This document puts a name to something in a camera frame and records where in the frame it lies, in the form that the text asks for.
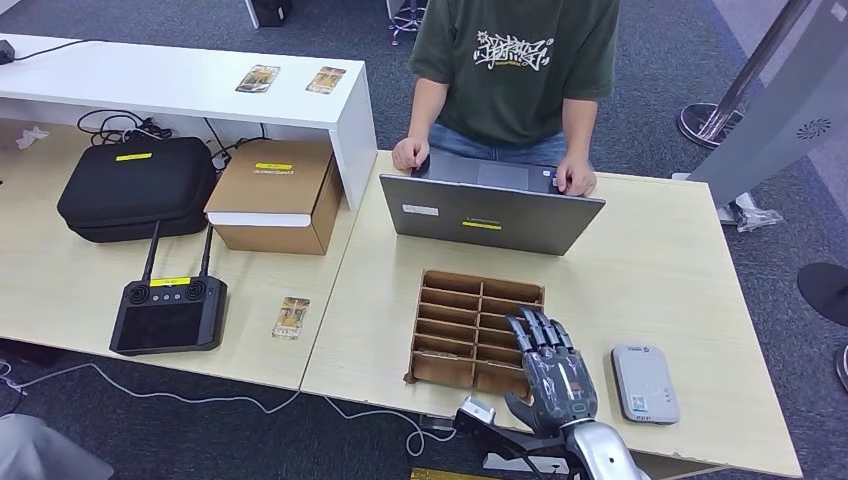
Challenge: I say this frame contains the person's left hand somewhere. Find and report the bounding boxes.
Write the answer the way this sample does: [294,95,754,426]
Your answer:
[555,157,598,198]

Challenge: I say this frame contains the person's right hand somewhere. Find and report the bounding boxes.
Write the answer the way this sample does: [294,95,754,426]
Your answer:
[390,135,432,174]

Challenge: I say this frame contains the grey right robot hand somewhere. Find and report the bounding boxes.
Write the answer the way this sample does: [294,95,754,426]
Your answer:
[503,306,600,439]

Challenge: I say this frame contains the white card reader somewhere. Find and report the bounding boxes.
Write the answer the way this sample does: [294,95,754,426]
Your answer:
[610,343,682,426]

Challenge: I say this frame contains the person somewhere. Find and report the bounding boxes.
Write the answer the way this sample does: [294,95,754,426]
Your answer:
[390,0,622,198]

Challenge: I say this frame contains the brown wooden card holder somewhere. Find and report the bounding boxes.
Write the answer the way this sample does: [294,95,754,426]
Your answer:
[404,268,547,405]

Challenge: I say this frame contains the grey laptop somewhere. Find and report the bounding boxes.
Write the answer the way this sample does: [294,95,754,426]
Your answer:
[378,153,607,258]

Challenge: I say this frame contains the clear plastic piece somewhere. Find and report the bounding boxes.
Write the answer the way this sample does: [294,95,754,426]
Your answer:
[418,413,458,435]

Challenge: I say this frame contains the chrome chair base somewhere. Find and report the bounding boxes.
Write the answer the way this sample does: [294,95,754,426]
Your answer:
[389,0,425,48]

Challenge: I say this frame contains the yellow strip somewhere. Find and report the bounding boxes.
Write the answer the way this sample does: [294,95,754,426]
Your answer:
[409,468,492,480]

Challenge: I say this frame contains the brown cardboard box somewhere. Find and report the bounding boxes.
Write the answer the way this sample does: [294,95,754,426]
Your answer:
[203,139,344,257]

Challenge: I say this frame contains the clear plastic bag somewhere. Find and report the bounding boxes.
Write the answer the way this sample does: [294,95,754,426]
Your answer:
[714,192,786,233]

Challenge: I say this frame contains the black box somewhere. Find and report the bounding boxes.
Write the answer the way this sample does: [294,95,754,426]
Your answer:
[243,0,296,31]

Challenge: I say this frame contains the grey kiosk panel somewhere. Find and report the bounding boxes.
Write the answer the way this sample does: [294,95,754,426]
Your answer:
[672,0,848,213]

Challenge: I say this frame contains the white desk shelf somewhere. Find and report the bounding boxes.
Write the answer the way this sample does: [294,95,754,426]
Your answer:
[0,33,378,212]

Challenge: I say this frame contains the black round base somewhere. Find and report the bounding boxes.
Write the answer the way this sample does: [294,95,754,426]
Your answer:
[796,262,848,327]

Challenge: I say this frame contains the black zip carrying case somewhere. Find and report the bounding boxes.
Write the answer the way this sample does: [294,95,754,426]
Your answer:
[56,136,219,244]

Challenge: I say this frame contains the black remote controller with antennas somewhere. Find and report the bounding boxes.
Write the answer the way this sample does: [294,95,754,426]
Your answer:
[109,221,229,358]

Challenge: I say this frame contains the crumpled white tissue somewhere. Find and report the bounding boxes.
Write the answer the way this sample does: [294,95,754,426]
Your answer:
[15,125,52,152]

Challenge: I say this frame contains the pale grey rounded object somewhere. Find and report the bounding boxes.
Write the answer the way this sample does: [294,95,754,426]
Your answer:
[0,411,117,480]

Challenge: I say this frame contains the white desk frame bar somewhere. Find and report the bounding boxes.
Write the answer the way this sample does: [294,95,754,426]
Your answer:
[482,427,629,480]

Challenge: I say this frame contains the chrome stanchion post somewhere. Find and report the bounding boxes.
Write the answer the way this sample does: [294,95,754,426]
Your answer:
[676,0,813,150]

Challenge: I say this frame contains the black power cable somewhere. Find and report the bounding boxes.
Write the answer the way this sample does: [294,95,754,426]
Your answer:
[201,117,266,168]

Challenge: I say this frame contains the tangled black cables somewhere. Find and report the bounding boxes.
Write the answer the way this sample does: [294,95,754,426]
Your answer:
[76,109,175,148]

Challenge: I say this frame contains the white cable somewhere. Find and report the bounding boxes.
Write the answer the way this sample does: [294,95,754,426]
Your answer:
[0,359,460,458]

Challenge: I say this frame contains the black adapter cable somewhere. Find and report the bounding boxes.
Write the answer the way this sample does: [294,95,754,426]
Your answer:
[14,38,91,64]

